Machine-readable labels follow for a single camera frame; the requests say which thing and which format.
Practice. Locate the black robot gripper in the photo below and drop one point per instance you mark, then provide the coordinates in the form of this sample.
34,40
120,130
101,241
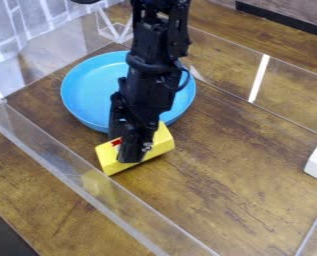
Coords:
145,96

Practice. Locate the yellow butter block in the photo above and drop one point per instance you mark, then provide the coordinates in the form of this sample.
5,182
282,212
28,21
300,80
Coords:
108,151

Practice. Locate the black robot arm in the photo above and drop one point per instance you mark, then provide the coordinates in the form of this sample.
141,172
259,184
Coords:
161,37

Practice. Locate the blue round tray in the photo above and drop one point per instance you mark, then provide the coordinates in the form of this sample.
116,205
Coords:
88,87

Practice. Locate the black baseboard strip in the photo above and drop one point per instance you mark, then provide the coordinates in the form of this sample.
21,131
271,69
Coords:
276,17

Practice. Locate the clear acrylic enclosure wall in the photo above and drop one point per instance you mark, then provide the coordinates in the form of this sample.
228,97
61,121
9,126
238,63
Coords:
227,195

